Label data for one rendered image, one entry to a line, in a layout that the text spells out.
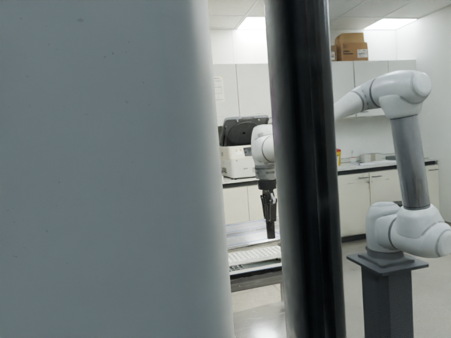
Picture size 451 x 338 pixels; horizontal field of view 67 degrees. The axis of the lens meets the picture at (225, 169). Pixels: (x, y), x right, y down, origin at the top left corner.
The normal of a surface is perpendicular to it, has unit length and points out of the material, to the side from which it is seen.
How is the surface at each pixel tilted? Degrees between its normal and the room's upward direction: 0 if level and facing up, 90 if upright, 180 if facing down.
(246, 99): 90
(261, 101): 90
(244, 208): 90
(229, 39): 90
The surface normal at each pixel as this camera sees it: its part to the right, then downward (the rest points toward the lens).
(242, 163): 0.24, 0.06
